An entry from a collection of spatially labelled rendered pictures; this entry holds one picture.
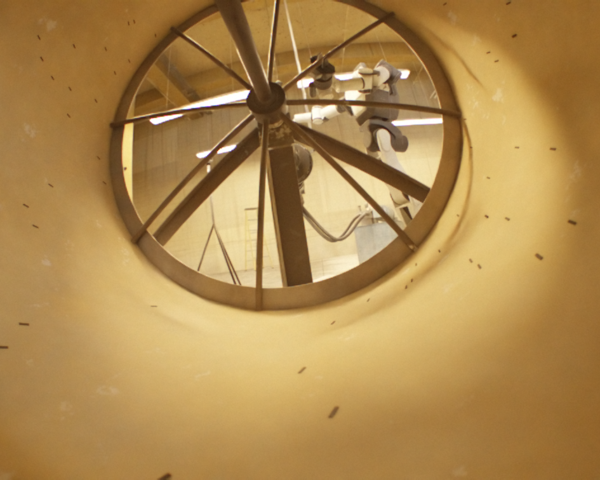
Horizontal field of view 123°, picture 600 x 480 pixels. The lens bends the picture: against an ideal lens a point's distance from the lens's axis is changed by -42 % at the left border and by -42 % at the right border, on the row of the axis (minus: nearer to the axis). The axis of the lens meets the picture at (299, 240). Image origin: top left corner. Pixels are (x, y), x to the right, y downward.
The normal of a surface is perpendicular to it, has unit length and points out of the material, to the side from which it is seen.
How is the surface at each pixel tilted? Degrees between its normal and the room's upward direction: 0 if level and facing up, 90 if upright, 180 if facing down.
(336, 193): 90
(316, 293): 90
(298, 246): 90
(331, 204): 90
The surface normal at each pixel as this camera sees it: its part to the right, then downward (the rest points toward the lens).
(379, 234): -0.48, 0.04
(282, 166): -0.07, -0.04
